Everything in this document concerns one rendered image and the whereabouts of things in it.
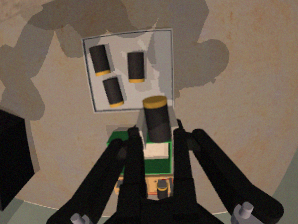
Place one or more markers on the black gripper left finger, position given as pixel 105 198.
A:
pixel 94 192

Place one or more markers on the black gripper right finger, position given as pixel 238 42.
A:
pixel 248 203

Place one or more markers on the green open-top box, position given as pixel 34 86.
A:
pixel 158 157

